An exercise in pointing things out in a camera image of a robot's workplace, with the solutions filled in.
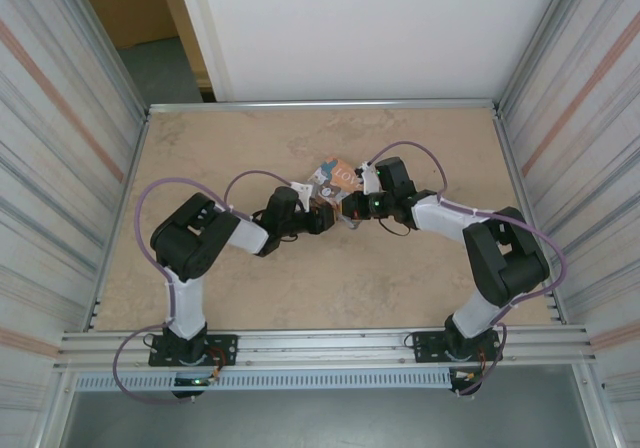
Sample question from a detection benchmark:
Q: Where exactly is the aluminium mounting rail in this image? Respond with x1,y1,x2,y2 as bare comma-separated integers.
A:
54,323,600,370

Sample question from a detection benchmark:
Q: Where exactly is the grey slotted cable duct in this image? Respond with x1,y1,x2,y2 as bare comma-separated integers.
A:
73,371,454,392

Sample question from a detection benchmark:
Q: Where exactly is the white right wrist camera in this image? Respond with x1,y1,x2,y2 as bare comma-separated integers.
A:
355,163,384,195

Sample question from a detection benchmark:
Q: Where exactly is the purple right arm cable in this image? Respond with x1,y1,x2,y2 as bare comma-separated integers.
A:
367,140,568,397

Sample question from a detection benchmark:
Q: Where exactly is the white door frame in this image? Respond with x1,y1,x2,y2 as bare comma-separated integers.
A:
172,0,236,103

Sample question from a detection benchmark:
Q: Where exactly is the aluminium table edge rail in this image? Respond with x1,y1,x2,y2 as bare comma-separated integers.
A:
147,98,501,115

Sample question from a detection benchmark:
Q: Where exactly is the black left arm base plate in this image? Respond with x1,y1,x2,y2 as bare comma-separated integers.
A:
148,334,238,368

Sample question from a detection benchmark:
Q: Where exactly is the bear print LOVE tin box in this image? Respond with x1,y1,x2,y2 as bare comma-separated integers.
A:
305,155,364,207

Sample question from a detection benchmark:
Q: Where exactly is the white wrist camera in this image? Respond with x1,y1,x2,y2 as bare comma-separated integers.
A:
355,163,384,195
289,181,316,205

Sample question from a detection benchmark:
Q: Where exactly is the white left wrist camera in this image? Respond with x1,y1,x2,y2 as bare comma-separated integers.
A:
289,181,316,205

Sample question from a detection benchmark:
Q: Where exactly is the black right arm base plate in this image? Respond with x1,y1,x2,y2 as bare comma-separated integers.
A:
412,330,503,364

